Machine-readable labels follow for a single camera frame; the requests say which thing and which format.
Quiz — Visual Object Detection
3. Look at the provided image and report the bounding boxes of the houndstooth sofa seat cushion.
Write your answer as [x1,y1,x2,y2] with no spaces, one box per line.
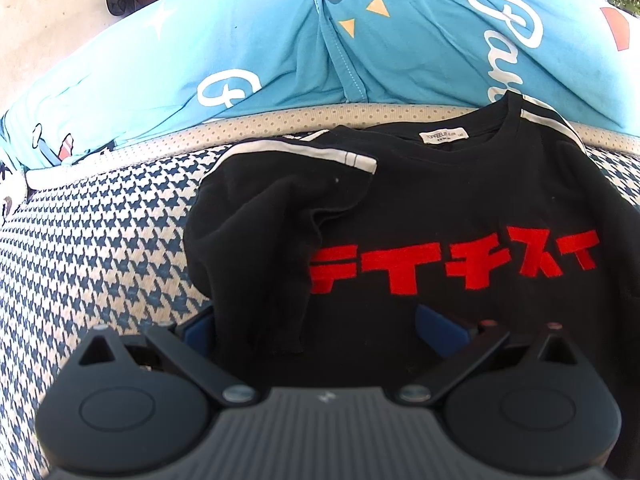
[0,102,640,480]

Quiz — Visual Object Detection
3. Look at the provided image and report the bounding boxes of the blue printed sofa cover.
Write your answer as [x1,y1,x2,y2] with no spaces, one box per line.
[0,0,640,173]

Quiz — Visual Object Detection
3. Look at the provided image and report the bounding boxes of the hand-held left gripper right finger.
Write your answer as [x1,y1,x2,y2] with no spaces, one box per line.
[395,304,577,406]

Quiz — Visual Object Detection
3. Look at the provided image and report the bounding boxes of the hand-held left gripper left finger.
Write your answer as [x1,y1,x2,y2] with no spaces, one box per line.
[77,305,258,406]

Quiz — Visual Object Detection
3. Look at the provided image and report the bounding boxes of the black t-shirt with red print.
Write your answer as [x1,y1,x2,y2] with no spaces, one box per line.
[183,94,640,392]

